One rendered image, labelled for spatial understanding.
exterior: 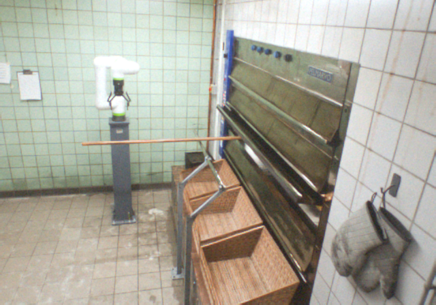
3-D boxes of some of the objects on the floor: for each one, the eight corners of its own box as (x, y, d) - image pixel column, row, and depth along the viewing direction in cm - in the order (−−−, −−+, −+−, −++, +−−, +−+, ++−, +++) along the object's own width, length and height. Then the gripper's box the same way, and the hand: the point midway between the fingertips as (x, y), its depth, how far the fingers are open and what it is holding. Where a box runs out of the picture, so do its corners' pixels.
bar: (192, 225, 368) (196, 128, 327) (217, 319, 252) (228, 190, 212) (165, 227, 360) (165, 129, 320) (178, 325, 245) (180, 193, 204)
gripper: (133, 84, 277) (133, 108, 285) (103, 84, 270) (104, 109, 277) (133, 86, 271) (134, 110, 278) (103, 86, 263) (104, 111, 271)
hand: (119, 108), depth 278 cm, fingers open, 13 cm apart
